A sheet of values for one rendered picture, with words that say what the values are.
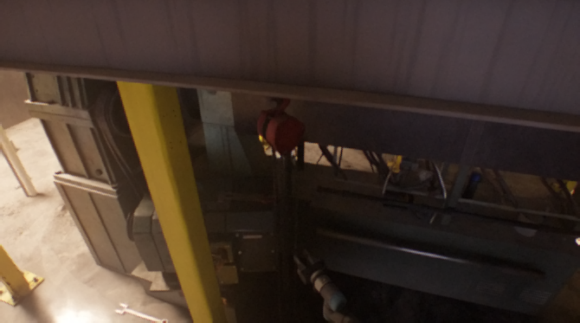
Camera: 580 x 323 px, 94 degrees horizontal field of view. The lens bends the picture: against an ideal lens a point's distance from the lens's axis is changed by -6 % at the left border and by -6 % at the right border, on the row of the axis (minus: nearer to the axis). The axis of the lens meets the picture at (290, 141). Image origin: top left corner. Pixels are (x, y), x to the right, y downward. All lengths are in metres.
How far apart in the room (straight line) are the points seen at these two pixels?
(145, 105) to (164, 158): 0.15
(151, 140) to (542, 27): 0.82
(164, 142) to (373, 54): 0.54
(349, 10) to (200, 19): 0.30
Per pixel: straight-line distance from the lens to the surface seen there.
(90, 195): 2.12
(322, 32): 0.57
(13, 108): 6.05
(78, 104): 1.81
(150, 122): 0.78
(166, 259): 1.80
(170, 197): 0.89
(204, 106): 1.95
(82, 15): 0.88
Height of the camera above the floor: 1.89
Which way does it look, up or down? 30 degrees down
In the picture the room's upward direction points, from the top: straight up
